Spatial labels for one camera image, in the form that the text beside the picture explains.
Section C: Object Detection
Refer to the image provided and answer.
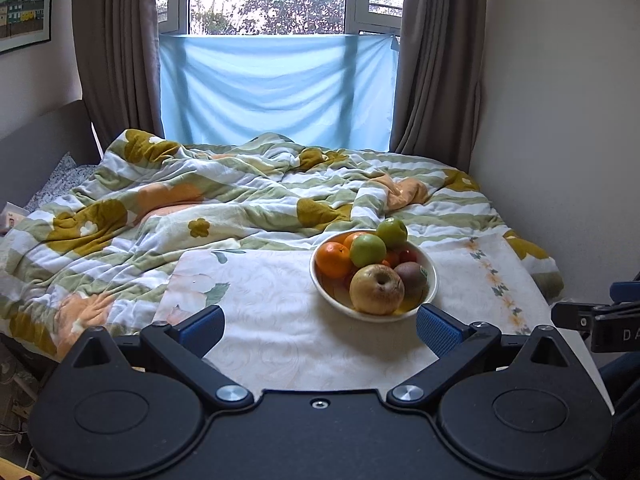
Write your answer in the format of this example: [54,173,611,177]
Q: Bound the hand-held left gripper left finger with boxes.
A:
[57,305,254,409]

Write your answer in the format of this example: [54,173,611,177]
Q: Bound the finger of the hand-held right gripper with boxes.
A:
[610,280,640,305]
[551,301,640,332]

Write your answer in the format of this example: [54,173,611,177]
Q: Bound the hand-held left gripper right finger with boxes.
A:
[386,304,588,409]

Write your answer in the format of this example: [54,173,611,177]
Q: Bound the brown kiwi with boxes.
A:
[393,261,430,302]

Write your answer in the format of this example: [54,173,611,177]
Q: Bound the red-yellow apple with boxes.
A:
[349,263,405,316]

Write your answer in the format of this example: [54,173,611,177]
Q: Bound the green apple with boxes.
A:
[349,234,388,269]
[376,217,409,251]

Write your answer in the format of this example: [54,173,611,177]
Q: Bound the white ceramic bowl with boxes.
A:
[309,230,439,323]

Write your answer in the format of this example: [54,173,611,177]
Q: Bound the large orange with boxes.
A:
[315,242,354,280]
[343,231,377,252]

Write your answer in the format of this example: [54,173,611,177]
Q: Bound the person's dark blue pants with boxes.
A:
[597,352,640,461]

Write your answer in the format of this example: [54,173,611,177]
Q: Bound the white floral table cloth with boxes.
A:
[152,234,591,397]

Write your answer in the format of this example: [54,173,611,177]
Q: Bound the floral green striped blanket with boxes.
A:
[0,129,566,362]

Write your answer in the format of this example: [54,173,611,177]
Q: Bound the patterned grey pillow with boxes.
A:
[24,152,102,212]

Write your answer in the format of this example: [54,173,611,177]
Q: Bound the small white box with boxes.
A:
[0,201,29,235]

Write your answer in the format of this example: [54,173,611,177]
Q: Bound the yellow cloth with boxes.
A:
[0,459,42,480]

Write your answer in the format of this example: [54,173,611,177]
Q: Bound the grey headboard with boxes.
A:
[0,99,108,211]

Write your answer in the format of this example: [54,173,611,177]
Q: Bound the light blue window cloth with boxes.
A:
[158,32,402,152]

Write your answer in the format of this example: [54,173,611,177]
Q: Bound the brown curtain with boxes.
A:
[71,0,166,148]
[389,0,488,173]

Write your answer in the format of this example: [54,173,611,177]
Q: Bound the framed wall poster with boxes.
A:
[0,0,56,55]

